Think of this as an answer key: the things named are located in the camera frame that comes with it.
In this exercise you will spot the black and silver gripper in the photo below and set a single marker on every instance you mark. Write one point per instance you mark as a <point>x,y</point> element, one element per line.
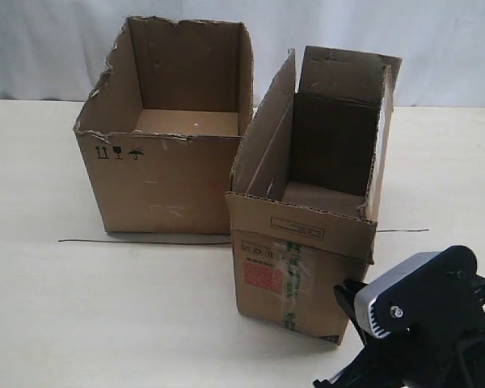
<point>422,324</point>

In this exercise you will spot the narrow cardboard box with tape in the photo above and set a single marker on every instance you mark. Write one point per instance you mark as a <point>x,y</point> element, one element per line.
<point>306,186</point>

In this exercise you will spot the large open cardboard box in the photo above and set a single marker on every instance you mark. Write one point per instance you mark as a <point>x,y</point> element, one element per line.
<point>159,131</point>

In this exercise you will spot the thin dark line marker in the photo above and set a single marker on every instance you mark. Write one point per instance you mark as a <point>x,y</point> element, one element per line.
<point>159,239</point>

